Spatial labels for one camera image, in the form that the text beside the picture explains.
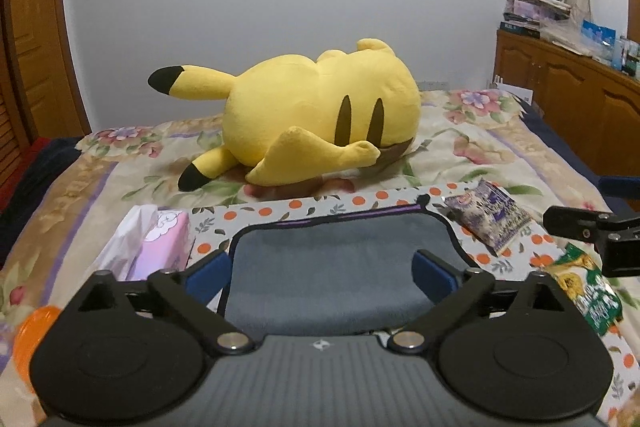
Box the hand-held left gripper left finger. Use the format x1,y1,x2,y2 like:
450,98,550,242
65,251,257,356

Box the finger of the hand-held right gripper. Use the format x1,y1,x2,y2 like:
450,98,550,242
599,175,640,199
542,205,640,278

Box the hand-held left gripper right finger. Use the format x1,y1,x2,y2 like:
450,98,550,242
388,249,577,355

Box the grey towel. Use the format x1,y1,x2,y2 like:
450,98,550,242
217,206,477,339

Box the pink tissue pack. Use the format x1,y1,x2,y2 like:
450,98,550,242
99,204,191,284

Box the dark blue mattress cover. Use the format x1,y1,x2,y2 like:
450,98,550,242
517,99,609,188

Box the green snack packet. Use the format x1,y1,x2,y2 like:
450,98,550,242
549,243,624,339

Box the purple snack packet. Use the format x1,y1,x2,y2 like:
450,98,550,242
443,179,534,256

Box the wooden cabinet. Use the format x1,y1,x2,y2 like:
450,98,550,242
494,29,640,178

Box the floral bed sheet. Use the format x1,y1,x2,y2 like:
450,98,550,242
0,88,640,427

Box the small boxes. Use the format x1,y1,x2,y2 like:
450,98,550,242
612,35,640,80

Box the white orange-print mat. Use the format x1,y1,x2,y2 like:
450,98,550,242
184,179,640,410

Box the white box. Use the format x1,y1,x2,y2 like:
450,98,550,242
487,75,535,104

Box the blue picture card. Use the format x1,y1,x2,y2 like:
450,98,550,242
580,19,617,68

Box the clear plastic bag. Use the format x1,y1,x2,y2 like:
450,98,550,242
539,16,592,56

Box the orange plastic ball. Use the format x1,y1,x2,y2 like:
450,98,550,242
12,305,64,376

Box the dark blue blanket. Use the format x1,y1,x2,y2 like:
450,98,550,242
0,136,94,269

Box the stack of papers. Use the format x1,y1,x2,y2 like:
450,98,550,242
502,0,574,38

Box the yellow plush toy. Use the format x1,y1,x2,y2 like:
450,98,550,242
147,38,423,193

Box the wooden wardrobe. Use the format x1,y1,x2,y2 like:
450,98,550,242
0,0,94,204

